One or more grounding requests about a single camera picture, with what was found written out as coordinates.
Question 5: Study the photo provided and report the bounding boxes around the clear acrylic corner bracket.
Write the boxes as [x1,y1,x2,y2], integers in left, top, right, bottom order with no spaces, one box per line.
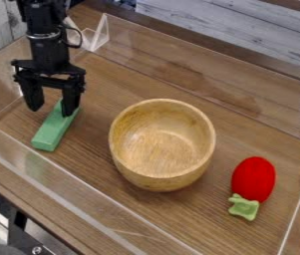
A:
[64,15,110,52]

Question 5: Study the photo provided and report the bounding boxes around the red felt strawberry toy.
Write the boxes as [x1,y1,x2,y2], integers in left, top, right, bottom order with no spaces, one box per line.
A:
[228,156,276,221]

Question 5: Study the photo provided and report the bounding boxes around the brown wooden bowl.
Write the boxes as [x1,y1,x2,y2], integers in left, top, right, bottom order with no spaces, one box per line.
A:
[109,99,216,192]

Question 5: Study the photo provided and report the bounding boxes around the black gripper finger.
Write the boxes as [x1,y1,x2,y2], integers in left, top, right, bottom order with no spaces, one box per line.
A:
[62,87,82,117]
[19,80,44,112]

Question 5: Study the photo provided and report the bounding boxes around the clear acrylic tray wall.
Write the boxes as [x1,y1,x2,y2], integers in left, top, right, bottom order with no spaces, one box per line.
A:
[0,129,201,255]

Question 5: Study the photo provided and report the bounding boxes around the green rectangular block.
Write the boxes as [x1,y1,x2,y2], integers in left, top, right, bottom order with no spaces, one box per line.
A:
[31,102,79,151]

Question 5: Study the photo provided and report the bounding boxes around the black cable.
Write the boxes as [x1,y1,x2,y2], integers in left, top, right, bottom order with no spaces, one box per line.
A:
[60,25,84,50]

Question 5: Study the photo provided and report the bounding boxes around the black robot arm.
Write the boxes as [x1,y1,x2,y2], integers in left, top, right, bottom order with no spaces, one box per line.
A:
[11,0,86,117]

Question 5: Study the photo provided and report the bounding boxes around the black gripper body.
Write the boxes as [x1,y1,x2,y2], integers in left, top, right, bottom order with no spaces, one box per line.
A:
[11,29,86,91]

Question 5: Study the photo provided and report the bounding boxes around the black table leg bracket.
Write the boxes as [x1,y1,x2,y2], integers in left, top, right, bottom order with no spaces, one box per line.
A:
[7,210,55,255]

